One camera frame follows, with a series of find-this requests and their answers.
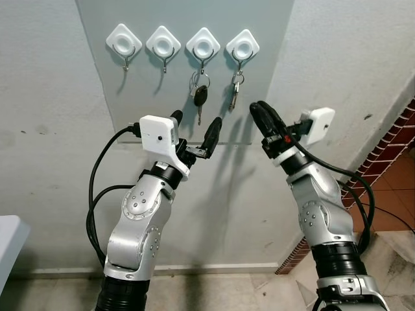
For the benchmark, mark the grey wall panel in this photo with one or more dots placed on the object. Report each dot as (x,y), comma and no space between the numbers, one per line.
(162,97)

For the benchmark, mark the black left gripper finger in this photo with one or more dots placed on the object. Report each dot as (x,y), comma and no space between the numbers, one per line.
(177,117)
(214,136)

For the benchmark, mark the black car key bunch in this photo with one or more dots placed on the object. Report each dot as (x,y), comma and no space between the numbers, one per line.
(201,96)

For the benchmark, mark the white wall hook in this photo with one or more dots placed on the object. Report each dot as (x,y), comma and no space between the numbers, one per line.
(242,47)
(163,44)
(203,46)
(123,43)

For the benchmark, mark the light blue folding table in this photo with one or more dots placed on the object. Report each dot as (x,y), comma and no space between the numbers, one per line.
(10,243)

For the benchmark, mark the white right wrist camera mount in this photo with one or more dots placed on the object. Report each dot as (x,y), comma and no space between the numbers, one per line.
(319,124)

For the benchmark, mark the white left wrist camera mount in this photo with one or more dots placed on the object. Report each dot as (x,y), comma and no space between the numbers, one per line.
(159,136)

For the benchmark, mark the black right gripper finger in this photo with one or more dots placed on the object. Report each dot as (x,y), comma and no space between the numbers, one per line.
(260,122)
(273,118)

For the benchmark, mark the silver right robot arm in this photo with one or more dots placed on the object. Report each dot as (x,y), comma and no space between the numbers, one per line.
(321,220)

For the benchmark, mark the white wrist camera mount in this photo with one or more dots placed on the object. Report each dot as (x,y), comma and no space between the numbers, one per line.
(319,124)
(159,136)

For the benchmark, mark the silver keys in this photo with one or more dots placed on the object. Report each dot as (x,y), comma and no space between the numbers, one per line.
(235,98)

